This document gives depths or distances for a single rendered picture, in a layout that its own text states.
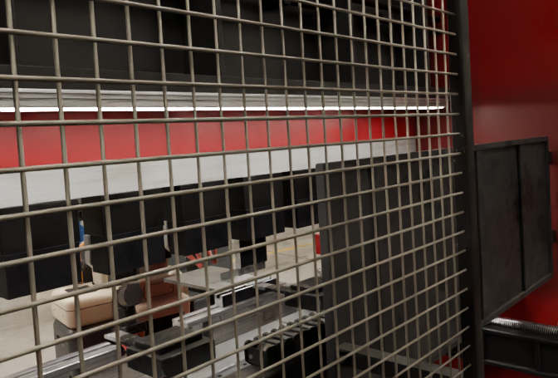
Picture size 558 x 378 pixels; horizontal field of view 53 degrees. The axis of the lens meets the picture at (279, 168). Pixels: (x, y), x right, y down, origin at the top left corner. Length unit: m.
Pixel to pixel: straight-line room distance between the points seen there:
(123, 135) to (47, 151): 0.17
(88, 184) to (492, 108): 1.36
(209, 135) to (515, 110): 1.07
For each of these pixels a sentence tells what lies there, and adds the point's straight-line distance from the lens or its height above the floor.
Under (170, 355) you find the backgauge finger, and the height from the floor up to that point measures 1.02.
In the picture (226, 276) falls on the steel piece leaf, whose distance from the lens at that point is 1.61.
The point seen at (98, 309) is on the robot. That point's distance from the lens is 2.43.
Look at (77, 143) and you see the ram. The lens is 1.17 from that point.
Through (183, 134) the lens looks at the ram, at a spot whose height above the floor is 1.41.
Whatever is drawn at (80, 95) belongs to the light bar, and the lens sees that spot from 0.95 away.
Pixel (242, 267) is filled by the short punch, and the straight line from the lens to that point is 1.50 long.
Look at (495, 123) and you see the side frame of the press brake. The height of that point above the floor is 1.39.
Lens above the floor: 1.38
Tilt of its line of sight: 3 degrees down
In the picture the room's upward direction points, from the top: 4 degrees counter-clockwise
